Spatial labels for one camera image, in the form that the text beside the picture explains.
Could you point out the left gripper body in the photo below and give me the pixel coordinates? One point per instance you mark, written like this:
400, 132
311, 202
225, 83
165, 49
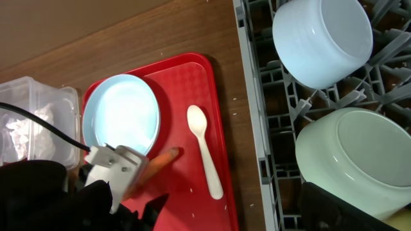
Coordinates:
101, 219

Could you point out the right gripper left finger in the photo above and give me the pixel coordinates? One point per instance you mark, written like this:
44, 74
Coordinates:
88, 209

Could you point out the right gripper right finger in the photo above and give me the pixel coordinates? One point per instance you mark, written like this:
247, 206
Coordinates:
321, 210

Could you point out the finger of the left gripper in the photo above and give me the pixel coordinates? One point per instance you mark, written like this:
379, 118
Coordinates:
152, 211

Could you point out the orange carrot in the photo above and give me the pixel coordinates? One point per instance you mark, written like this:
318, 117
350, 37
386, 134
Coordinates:
154, 166

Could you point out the green bowl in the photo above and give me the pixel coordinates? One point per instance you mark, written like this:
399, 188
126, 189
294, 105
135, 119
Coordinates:
360, 156

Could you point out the white napkin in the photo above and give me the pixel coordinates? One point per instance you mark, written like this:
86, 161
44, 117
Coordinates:
21, 138

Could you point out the large light blue plate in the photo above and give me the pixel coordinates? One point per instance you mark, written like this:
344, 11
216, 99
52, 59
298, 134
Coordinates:
122, 111

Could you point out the light blue bowl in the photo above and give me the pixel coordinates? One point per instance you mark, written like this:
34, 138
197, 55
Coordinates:
320, 42

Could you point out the yellow plastic cup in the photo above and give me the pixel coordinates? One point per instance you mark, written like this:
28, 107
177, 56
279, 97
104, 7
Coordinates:
400, 220

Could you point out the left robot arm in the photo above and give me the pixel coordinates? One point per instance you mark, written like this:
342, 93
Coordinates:
33, 198

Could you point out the grey dishwasher rack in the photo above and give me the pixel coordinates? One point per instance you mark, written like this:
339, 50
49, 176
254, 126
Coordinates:
280, 106

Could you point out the red serving tray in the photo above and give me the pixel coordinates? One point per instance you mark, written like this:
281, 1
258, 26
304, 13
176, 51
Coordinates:
178, 82

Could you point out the clear plastic bin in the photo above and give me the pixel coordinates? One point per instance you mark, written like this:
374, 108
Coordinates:
58, 107

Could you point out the white plastic spoon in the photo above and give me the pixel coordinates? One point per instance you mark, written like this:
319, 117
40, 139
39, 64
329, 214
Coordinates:
197, 123

